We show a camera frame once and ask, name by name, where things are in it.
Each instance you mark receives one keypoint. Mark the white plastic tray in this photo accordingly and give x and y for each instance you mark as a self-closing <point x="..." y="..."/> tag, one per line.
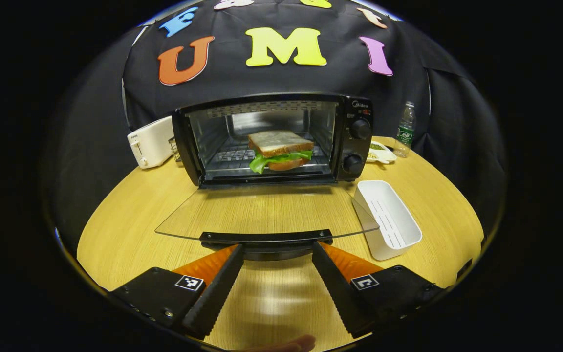
<point x="389" y="220"/>

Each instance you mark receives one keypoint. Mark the black backdrop cloth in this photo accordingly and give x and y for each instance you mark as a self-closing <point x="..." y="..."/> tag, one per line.
<point x="232" y="76"/>

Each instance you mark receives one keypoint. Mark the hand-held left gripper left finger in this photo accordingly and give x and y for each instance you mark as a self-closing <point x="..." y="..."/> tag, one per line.
<point x="218" y="293"/>

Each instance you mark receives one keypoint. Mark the black electric oven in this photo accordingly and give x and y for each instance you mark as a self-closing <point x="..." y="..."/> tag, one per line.
<point x="355" y="146"/>

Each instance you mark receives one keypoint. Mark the lettuce sandwich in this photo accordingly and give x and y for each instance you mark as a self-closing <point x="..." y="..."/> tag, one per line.
<point x="279" y="142"/>

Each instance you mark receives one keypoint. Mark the clear plastic water bottle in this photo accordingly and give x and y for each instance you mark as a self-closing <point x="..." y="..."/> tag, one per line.
<point x="405" y="134"/>

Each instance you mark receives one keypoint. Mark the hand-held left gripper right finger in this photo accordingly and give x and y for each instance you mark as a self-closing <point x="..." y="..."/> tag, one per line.
<point x="337" y="288"/>

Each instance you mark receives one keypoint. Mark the metal oven rack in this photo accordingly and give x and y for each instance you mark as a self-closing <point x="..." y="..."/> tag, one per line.
<point x="230" y="156"/>

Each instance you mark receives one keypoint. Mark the white toaster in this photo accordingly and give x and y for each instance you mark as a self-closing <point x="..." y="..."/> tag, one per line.
<point x="149" y="144"/>

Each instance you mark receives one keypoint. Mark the white divided condiment plate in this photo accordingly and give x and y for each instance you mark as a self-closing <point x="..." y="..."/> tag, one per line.
<point x="380" y="152"/>

